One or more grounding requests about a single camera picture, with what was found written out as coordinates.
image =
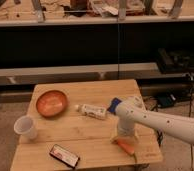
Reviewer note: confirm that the white tube bottle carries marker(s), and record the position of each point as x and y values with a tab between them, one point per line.
92	111

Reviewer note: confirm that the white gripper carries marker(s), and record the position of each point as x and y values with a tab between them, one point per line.
127	137

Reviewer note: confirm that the blue sponge block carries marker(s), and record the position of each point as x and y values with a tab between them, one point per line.
113	105

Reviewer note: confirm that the orange wooden bowl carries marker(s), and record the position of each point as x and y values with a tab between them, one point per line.
51	103

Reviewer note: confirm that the metal shelf rack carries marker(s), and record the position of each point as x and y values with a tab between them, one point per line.
41	42

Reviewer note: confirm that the black rectangular box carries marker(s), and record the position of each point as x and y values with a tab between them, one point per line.
65	156

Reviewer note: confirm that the wooden table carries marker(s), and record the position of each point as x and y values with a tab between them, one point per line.
87	137

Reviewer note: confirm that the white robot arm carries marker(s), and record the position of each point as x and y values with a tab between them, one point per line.
130	111

